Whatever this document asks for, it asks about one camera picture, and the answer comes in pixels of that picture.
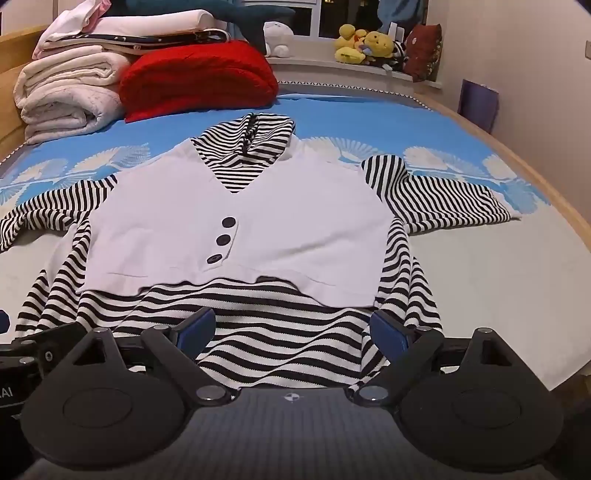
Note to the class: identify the blue fan-print bed sheet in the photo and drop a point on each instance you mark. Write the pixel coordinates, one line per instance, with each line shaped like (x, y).
(351, 124)

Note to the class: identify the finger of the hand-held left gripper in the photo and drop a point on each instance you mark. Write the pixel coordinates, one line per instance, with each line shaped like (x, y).
(51, 344)

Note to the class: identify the pink cloth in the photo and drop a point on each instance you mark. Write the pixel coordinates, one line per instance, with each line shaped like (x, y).
(99, 10)

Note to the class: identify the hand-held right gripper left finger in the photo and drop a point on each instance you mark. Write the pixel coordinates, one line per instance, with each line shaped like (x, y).
(197, 330)

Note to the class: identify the yellow duck plush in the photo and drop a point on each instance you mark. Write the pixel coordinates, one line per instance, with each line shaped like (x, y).
(349, 46)

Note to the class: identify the blue hanging cloth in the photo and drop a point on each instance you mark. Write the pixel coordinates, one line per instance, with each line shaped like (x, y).
(399, 14)

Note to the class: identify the striped hooded top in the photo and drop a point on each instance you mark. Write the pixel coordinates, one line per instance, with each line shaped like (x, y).
(277, 221)

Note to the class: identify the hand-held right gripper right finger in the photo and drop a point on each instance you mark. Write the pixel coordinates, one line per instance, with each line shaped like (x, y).
(390, 333)

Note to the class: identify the dark studded belt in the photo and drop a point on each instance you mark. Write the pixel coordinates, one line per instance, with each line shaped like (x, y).
(152, 38)

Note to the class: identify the white window sill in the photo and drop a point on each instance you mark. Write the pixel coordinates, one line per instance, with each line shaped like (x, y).
(318, 69)

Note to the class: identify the white folded quilt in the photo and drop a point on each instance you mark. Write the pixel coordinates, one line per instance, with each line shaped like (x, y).
(64, 92)

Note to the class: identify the white crumpled garment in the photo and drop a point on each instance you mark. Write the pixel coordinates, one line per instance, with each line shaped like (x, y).
(69, 25)

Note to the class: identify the red folded blanket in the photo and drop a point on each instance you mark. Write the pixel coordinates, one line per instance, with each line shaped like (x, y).
(198, 78)

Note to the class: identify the white folded cloth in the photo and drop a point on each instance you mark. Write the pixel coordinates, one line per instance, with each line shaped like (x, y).
(157, 21)

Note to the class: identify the white plush toy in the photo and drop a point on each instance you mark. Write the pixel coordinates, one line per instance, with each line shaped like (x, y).
(277, 39)

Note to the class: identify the window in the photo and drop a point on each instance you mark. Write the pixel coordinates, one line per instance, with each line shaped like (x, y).
(323, 16)

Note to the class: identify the black-white striped plush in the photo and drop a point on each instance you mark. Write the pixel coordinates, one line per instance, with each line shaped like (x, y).
(398, 53)

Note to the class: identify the teal shark plush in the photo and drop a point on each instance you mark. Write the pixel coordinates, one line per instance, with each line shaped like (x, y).
(249, 23)

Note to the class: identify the yellow plush with blue bib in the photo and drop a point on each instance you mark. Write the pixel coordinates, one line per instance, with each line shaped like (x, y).
(379, 45)

